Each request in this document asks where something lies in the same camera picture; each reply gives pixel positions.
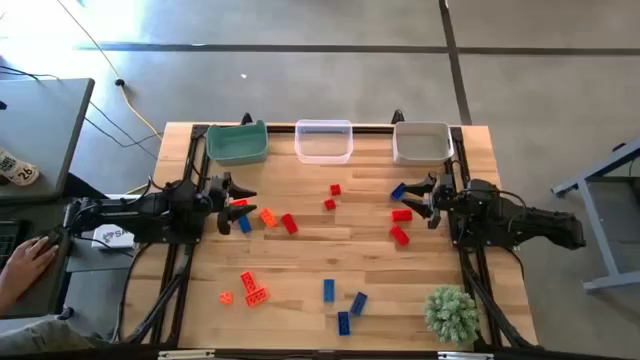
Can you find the grey metal table frame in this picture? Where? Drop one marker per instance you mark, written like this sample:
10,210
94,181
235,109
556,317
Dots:
605,230

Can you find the long orange toy brick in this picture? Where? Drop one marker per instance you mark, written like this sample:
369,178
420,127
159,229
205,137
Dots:
248,281

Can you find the person's leg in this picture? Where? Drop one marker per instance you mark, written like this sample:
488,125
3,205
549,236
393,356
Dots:
40,340

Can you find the black frame clamp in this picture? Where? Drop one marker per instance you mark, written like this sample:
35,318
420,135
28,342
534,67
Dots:
397,116
246,119

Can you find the person's forearm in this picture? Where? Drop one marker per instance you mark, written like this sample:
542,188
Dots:
6,295

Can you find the green artificial plant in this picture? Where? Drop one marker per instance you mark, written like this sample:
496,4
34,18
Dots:
452,315

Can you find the white printed box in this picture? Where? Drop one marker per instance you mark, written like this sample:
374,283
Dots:
117,235

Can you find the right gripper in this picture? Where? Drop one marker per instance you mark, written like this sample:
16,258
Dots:
442,197

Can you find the blue toy brick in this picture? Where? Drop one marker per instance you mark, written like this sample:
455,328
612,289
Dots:
358,303
328,290
397,191
343,323
244,224

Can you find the clear plastic bin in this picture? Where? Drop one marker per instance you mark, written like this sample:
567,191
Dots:
324,145

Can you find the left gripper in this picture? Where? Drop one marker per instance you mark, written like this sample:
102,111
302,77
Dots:
220,192

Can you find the black table edge beam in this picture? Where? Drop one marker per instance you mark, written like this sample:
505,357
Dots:
320,356

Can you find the long red toy brick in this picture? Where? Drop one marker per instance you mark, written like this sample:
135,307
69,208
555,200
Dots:
289,223
399,235
401,215

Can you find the black keyboard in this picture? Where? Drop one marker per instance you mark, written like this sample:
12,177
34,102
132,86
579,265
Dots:
7,245

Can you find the black table frame rail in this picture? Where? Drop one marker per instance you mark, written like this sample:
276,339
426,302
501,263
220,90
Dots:
280,129

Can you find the person's hand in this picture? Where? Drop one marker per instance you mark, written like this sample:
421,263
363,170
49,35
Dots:
30,260

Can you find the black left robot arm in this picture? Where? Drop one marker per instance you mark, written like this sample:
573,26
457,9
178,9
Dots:
140,215

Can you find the grey desk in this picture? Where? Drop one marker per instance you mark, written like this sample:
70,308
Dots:
45,125

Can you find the green plastic bin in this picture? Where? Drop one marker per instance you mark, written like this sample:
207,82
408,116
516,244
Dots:
237,145

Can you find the white plastic bin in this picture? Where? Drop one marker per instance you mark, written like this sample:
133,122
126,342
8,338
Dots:
422,146

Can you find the small orange toy brick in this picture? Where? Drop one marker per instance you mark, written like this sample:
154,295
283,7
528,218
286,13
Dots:
226,298

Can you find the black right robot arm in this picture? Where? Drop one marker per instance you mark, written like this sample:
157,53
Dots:
525,220

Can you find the silver metal bracket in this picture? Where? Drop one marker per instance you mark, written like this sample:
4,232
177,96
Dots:
185,355
465,356

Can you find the small red toy brick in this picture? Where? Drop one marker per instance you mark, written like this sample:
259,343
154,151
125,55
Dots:
329,204
335,189

